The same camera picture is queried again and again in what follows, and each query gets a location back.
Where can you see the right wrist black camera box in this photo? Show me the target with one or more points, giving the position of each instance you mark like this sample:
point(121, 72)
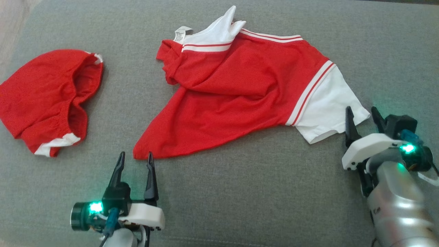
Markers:
point(399, 125)

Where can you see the red white jersey shirt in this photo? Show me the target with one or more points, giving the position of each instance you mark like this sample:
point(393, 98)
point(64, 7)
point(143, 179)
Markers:
point(240, 79)

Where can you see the red shorts white trim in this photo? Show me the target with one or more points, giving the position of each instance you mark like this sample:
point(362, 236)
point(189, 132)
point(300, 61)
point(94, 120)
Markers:
point(37, 89)

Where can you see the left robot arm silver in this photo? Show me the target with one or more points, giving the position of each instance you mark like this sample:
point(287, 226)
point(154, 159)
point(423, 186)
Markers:
point(120, 240)

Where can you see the yellow and grey sofa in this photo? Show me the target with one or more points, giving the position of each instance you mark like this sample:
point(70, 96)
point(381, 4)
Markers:
point(219, 192)

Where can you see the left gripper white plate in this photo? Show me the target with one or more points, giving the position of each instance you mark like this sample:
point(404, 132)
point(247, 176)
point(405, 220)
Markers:
point(147, 214)

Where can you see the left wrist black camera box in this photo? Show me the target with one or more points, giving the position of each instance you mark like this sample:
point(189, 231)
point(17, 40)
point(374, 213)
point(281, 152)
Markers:
point(116, 197)

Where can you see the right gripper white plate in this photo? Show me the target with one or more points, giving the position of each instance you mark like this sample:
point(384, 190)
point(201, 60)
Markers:
point(370, 145)

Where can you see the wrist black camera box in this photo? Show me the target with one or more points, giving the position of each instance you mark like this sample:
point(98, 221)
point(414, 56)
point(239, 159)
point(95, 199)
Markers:
point(399, 125)
point(116, 197)

